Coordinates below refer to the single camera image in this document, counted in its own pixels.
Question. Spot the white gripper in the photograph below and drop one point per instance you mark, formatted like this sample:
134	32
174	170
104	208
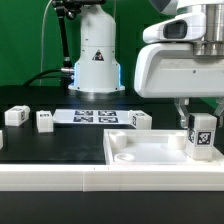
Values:
184	57

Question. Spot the white square tabletop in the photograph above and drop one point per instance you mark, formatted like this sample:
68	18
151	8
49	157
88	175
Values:
147	147

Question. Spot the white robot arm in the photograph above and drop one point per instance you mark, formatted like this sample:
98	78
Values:
96	71

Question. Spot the white U-shaped obstacle fence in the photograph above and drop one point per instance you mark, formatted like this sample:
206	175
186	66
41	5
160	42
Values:
124	177

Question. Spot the white marker base plate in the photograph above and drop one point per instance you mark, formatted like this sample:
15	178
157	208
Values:
75	116

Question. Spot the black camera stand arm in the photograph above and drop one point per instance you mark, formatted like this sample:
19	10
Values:
69	9

